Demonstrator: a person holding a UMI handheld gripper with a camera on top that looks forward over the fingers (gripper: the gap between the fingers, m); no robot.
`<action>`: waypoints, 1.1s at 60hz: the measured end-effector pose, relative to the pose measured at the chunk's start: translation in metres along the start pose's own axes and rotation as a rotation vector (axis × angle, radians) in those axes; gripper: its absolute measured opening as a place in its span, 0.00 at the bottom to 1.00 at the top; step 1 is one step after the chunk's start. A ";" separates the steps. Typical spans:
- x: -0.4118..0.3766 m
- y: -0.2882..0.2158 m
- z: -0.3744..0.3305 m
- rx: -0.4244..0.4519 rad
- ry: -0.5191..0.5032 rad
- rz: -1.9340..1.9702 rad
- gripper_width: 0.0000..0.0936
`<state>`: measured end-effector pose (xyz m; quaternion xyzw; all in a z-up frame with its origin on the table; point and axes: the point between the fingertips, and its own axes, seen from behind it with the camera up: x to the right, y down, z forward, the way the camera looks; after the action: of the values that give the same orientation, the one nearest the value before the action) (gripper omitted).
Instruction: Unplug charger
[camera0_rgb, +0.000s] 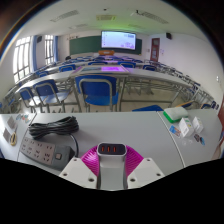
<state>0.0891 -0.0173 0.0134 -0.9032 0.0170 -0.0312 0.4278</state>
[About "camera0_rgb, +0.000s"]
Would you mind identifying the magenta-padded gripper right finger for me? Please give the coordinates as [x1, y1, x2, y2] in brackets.
[124, 146, 166, 188]

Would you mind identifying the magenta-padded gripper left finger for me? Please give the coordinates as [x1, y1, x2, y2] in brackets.
[59, 145, 101, 188]

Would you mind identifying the white charger block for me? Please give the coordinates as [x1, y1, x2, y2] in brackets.
[96, 142, 128, 190]

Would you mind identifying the dark brown power strip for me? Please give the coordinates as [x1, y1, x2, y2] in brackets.
[19, 135, 76, 172]

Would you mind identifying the blue card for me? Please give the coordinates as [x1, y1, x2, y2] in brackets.
[169, 125, 183, 138]

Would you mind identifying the small white carton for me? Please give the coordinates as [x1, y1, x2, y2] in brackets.
[192, 116, 205, 134]
[178, 117, 195, 138]

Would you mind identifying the green and white box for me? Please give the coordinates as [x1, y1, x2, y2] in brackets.
[163, 106, 189, 123]

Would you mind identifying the group of blue chairs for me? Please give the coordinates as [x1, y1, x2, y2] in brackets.
[0, 55, 219, 114]

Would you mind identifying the group of grey classroom desks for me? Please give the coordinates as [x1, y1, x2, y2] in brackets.
[6, 56, 214, 113]

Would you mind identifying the brown door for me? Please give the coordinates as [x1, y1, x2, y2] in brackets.
[150, 37, 161, 62]

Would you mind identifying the orange lectern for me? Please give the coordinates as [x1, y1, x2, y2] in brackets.
[98, 49, 115, 56]

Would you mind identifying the tall window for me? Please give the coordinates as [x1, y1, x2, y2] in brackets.
[13, 36, 32, 83]
[44, 34, 55, 65]

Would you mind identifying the green blackboard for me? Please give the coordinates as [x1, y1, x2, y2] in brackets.
[69, 35, 143, 56]

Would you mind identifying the projection screen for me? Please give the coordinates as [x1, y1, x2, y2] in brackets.
[100, 30, 137, 51]

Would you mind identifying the group of ceiling lights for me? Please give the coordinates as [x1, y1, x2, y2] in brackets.
[49, 9, 169, 31]

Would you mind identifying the ceiling projector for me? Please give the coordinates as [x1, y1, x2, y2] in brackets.
[130, 9, 144, 18]

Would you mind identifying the coiled black cable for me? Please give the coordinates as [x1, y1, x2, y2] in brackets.
[28, 115, 80, 158]

